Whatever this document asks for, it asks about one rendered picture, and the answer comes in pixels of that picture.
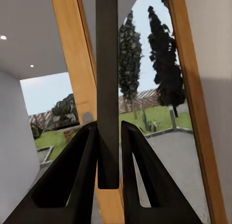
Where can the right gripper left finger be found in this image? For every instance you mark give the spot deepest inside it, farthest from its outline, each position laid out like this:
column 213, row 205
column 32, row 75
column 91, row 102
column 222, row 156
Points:
column 64, row 193

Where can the door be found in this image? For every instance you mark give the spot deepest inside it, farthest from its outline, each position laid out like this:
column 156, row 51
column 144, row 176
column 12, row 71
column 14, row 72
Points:
column 48, row 80

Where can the poster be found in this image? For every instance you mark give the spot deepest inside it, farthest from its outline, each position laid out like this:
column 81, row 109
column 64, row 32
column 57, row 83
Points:
column 107, row 94

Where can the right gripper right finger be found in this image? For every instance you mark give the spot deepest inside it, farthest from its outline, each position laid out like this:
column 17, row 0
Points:
column 168, row 204

